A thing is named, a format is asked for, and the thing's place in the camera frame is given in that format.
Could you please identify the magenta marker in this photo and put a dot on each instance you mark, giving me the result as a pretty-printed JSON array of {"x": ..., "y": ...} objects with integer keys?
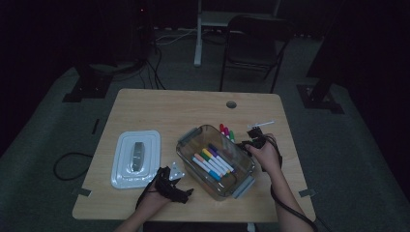
[{"x": 226, "y": 132}]

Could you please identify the person's left hand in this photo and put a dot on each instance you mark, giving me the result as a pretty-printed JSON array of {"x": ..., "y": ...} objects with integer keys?
[{"x": 154, "y": 199}]

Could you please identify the dark equipment tower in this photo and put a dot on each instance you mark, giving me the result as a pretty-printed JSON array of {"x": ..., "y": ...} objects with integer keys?
[{"x": 141, "y": 32}]

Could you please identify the small black floor object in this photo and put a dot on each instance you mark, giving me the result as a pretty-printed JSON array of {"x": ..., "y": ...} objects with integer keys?
[{"x": 95, "y": 126}]

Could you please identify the yellow marker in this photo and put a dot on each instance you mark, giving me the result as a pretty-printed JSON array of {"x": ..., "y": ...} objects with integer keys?
[{"x": 207, "y": 151}]

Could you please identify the grey tape piece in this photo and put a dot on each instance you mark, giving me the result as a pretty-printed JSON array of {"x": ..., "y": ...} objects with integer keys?
[
  {"x": 306, "y": 193},
  {"x": 81, "y": 192}
]

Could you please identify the black stand base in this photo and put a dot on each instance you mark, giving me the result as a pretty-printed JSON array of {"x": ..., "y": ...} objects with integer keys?
[
  {"x": 90, "y": 87},
  {"x": 319, "y": 96}
]

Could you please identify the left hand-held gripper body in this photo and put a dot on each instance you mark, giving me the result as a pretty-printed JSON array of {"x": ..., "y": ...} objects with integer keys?
[{"x": 167, "y": 185}]

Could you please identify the grey table grommet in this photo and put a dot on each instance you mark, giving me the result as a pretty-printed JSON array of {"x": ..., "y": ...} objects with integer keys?
[{"x": 231, "y": 104}]

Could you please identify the clear plastic storage box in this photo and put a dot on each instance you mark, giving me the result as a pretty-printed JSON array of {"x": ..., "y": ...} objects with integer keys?
[{"x": 193, "y": 141}]

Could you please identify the person's right hand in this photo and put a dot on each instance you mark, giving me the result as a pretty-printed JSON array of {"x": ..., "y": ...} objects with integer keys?
[{"x": 267, "y": 158}]

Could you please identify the light blue marker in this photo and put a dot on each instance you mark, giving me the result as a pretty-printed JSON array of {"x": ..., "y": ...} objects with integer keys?
[{"x": 203, "y": 166}]

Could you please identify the white desk frame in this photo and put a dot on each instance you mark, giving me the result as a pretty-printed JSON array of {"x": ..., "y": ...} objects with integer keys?
[{"x": 197, "y": 48}]

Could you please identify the dark green marker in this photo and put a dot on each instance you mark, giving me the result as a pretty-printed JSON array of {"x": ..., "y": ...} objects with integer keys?
[{"x": 204, "y": 154}]

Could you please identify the white table leg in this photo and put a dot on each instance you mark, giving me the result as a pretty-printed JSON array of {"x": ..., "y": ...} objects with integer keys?
[{"x": 251, "y": 227}]

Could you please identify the black folding chair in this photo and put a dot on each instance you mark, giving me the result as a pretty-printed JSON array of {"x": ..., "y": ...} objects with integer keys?
[{"x": 254, "y": 48}]

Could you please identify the purple marker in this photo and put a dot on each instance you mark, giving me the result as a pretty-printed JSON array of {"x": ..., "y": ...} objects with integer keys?
[{"x": 212, "y": 147}]

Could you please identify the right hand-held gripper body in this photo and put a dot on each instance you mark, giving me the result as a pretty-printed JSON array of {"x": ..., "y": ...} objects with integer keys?
[{"x": 257, "y": 137}]

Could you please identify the light green marker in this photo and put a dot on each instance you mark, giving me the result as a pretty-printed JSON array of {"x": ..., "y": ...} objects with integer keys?
[{"x": 232, "y": 136}]

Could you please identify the white box lid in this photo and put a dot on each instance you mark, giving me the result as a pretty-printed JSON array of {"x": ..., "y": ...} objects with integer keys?
[{"x": 129, "y": 170}]

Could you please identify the red marker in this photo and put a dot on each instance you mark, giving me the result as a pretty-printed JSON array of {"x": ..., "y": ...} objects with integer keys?
[{"x": 222, "y": 128}]

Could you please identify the peach marker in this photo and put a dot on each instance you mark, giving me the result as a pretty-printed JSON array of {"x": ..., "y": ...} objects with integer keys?
[{"x": 199, "y": 157}]

